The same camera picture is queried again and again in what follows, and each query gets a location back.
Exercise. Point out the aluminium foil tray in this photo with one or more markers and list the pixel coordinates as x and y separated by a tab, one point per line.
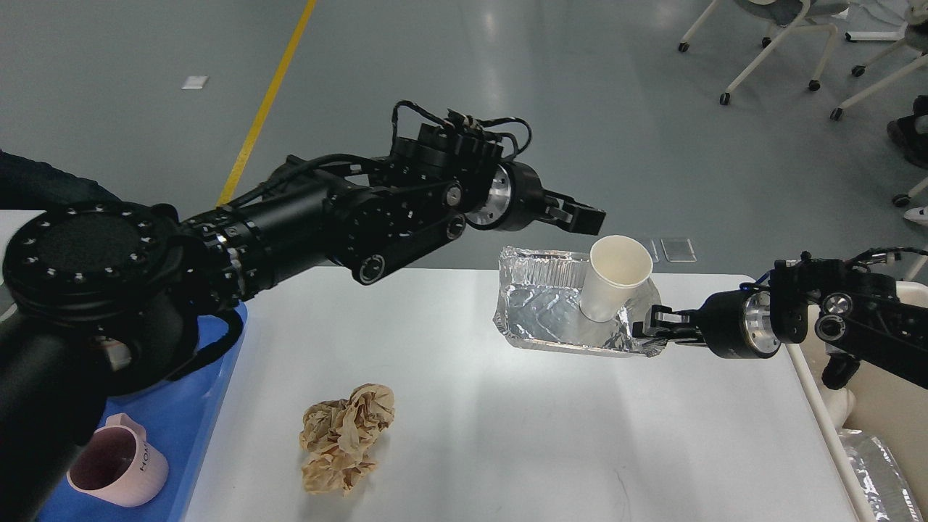
538	307

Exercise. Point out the small white side table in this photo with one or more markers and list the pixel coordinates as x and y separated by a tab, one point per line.
13	220

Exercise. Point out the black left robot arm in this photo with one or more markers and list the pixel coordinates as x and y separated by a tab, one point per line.
115	297

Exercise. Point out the clear floor plate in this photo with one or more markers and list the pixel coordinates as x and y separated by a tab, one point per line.
650	246
678	250

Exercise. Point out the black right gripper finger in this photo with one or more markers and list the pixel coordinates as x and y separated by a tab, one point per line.
662	325

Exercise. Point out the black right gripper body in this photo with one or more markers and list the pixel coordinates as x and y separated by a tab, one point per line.
737	325

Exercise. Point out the person in beige sweater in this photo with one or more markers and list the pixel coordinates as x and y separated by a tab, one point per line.
32	185

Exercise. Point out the white paper cup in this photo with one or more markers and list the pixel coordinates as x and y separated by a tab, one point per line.
618	266

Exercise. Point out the white sneaker with stripes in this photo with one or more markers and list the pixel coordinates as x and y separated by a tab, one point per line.
917	215

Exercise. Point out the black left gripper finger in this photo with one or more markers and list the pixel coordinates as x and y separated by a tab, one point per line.
564	212

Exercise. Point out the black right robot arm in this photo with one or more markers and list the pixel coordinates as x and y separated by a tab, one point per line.
855	311

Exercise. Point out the cream plastic bin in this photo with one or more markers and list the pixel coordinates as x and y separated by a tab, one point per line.
885	405

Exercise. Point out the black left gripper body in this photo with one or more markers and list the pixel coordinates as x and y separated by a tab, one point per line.
515	199

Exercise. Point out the clear floor plate right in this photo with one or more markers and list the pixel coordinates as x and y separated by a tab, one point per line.
678	250

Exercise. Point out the brown paper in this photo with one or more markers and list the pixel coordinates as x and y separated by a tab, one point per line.
339	434

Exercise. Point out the foil tray inside bin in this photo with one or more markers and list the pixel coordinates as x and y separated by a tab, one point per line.
881	478

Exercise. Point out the pink plastic mug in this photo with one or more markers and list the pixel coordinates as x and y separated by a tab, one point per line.
119	465

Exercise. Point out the blue plastic tray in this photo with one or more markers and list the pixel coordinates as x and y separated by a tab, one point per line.
179	418

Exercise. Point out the clear floor plate left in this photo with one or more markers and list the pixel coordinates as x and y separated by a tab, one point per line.
650	246

